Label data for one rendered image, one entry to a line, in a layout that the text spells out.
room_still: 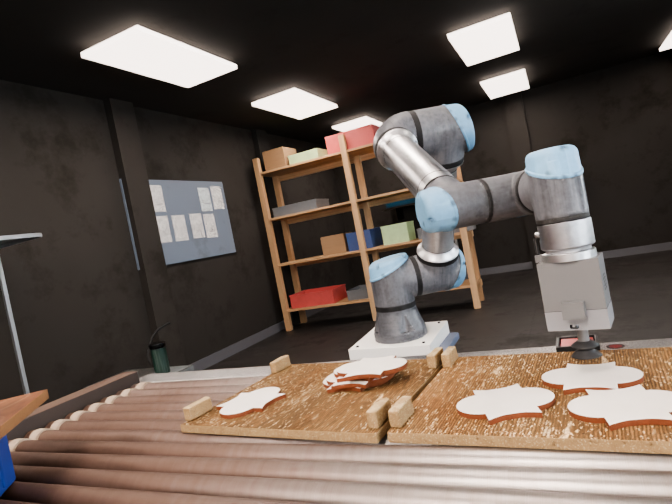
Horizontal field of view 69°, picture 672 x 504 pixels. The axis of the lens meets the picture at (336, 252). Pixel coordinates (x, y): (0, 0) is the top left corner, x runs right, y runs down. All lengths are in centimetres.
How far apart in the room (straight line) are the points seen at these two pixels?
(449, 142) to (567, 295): 52
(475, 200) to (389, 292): 60
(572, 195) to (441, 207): 19
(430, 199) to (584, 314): 28
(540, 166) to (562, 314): 22
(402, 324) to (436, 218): 62
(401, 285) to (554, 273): 64
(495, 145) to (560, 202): 849
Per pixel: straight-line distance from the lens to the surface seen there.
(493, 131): 928
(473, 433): 71
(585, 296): 79
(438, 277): 139
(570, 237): 78
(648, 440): 68
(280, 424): 87
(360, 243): 654
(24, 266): 473
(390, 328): 137
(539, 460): 69
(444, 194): 81
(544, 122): 924
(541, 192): 78
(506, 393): 81
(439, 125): 117
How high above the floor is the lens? 123
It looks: 2 degrees down
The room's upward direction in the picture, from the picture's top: 11 degrees counter-clockwise
